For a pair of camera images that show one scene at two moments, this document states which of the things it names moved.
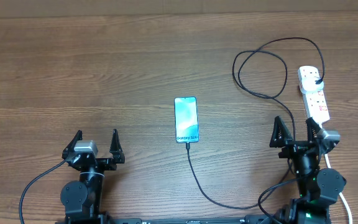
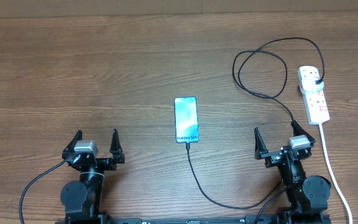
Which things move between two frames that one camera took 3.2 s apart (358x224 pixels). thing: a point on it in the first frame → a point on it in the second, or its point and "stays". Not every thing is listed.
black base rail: (109, 219) stays
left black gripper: (110, 163) stays
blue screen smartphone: (186, 122) stays
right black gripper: (292, 146) → (272, 157)
